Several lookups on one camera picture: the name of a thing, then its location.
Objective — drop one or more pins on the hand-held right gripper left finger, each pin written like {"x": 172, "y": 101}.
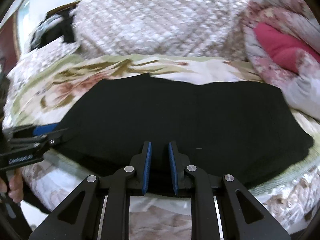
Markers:
{"x": 147, "y": 167}

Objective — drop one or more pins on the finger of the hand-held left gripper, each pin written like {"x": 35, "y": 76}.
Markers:
{"x": 51, "y": 140}
{"x": 45, "y": 130}

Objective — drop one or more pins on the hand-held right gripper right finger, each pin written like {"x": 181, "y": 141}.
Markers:
{"x": 173, "y": 167}

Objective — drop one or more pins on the black pants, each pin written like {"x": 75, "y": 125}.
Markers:
{"x": 180, "y": 122}

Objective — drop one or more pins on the person's left hand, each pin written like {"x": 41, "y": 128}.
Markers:
{"x": 15, "y": 187}

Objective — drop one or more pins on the floral fleece blanket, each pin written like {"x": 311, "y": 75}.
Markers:
{"x": 100, "y": 72}

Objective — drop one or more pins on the dark clothes pile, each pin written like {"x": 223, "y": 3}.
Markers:
{"x": 43, "y": 31}

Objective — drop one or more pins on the black cloth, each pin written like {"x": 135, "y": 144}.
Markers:
{"x": 68, "y": 26}

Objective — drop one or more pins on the wooden headboard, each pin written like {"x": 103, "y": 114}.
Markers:
{"x": 62, "y": 6}

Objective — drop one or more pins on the quilted pale bedspread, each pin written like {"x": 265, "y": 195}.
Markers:
{"x": 160, "y": 22}

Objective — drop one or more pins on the pink floral comforter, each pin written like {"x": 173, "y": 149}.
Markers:
{"x": 282, "y": 37}

